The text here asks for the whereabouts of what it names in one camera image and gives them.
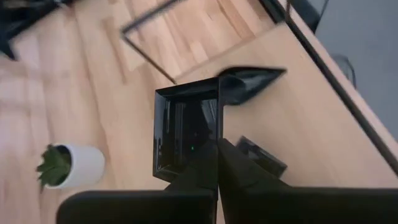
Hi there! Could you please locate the black aluminium table frame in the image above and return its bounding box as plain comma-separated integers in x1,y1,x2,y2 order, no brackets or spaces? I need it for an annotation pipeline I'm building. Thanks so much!
257,0,398,178

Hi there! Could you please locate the black teardrop mini plate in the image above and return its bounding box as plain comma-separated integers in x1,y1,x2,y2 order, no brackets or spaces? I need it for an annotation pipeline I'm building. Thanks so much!
217,67,287,106

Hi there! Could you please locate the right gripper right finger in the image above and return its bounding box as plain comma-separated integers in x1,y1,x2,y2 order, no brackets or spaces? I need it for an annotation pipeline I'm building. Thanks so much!
219,139,398,224

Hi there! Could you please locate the wooden board with black frame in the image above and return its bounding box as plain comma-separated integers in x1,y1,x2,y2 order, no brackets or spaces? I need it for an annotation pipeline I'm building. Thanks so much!
119,0,398,190

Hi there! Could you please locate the black square mini plate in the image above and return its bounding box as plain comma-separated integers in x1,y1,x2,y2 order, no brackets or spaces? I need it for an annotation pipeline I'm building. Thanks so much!
235,136,289,179
152,77,224,183

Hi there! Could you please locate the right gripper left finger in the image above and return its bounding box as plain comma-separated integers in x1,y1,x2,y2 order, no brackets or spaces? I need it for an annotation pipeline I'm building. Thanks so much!
57,141,218,224

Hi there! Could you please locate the green succulent plant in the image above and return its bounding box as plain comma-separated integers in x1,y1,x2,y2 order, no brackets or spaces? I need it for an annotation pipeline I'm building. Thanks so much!
35,143,73,192

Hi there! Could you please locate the white cylindrical plant pot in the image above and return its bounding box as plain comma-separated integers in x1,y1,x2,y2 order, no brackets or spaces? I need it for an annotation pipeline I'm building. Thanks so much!
46,143,106,190

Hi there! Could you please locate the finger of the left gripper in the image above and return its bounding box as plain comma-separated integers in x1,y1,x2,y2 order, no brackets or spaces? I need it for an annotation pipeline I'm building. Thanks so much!
0,32,16,60

